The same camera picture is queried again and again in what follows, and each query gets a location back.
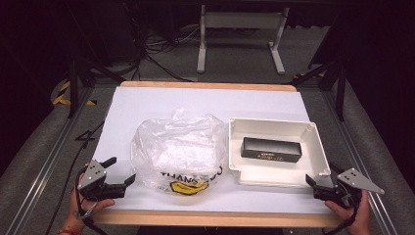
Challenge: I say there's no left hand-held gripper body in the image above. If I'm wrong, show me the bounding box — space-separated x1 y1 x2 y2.
76 159 128 202

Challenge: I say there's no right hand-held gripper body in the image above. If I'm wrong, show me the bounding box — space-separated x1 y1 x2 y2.
312 167 386 211

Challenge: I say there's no white plastic box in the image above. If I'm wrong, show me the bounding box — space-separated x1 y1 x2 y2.
227 117 332 188

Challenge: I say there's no black rectangular box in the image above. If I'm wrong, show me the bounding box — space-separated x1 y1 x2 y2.
240 136 302 164

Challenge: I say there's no clear plastic bag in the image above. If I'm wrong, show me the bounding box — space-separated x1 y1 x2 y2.
130 108 229 197

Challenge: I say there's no person's right hand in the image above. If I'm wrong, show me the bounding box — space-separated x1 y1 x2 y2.
324 191 372 235

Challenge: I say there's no person's left hand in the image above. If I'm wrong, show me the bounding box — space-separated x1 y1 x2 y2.
67 192 115 227

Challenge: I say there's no white table sheet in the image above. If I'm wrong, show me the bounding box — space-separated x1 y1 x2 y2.
92 85 335 215

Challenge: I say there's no black tripod stand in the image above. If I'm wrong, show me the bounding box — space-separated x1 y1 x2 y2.
66 48 127 119
289 58 347 122

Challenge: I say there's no white metal stand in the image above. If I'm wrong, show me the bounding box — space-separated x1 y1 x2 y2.
196 4 291 75

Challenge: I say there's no thin black floor cable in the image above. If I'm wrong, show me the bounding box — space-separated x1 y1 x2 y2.
44 120 106 235

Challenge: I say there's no aluminium rail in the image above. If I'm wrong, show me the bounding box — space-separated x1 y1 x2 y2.
5 87 96 235
321 90 397 235

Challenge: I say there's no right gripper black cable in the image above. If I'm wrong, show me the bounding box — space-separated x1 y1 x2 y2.
322 195 361 235

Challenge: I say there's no bundle of floor cables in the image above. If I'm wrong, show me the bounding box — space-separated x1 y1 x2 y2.
129 19 204 82

